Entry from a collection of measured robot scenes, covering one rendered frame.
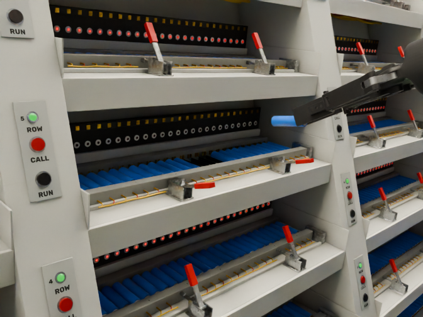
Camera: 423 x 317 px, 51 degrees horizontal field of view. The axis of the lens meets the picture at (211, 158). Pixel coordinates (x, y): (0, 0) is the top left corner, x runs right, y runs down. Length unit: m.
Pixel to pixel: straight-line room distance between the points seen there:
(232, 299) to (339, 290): 0.36
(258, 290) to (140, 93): 0.42
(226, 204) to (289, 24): 0.49
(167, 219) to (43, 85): 0.26
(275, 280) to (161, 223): 0.30
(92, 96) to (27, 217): 0.19
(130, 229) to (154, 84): 0.22
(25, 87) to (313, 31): 0.67
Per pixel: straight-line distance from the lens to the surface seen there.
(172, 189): 0.72
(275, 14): 1.11
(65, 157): 0.59
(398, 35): 1.72
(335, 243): 1.07
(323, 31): 1.09
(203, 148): 0.93
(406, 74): 0.63
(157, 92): 0.70
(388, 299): 1.31
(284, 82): 0.93
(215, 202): 0.75
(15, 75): 0.59
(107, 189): 0.67
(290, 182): 0.90
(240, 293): 0.83
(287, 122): 0.76
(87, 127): 0.78
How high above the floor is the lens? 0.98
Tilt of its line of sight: 2 degrees down
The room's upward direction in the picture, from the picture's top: 9 degrees counter-clockwise
